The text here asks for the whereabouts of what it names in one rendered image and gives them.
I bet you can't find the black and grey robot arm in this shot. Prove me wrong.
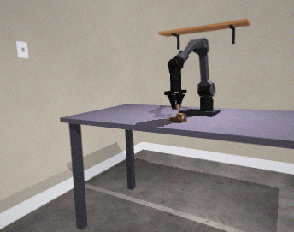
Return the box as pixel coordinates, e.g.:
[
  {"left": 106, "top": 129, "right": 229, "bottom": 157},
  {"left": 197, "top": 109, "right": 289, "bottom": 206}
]
[{"left": 168, "top": 38, "right": 215, "bottom": 111}]

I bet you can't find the brown rectangular tray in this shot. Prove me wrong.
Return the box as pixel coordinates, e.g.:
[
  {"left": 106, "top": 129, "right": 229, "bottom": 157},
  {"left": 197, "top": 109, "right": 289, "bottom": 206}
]
[{"left": 170, "top": 116, "right": 187, "bottom": 123}]

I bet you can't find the brown number cube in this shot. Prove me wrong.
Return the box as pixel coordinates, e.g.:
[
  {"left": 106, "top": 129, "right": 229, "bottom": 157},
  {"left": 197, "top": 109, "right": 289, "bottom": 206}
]
[
  {"left": 172, "top": 104, "right": 180, "bottom": 110},
  {"left": 177, "top": 113, "right": 185, "bottom": 119}
]

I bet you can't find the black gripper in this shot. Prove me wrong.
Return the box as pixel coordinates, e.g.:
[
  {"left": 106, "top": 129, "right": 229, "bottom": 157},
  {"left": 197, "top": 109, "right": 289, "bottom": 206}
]
[{"left": 164, "top": 82, "right": 187, "bottom": 109}]

